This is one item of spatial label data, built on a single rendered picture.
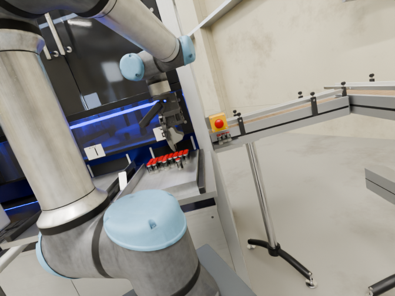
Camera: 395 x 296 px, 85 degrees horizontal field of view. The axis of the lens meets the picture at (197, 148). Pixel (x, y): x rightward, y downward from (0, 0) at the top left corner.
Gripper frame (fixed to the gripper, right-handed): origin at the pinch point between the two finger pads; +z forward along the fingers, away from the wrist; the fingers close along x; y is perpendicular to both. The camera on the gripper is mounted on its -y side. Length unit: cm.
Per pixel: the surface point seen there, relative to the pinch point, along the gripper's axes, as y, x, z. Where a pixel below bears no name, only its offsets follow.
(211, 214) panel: 5.3, 15.2, 41.9
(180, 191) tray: 2.9, -22.5, 8.5
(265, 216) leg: 33, 30, 61
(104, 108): -26.7, 15.0, -21.6
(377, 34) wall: 209, 175, -20
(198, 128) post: 10.7, 15.1, -2.0
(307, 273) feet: 45, 14, 90
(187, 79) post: 12.1, 15.1, -23.4
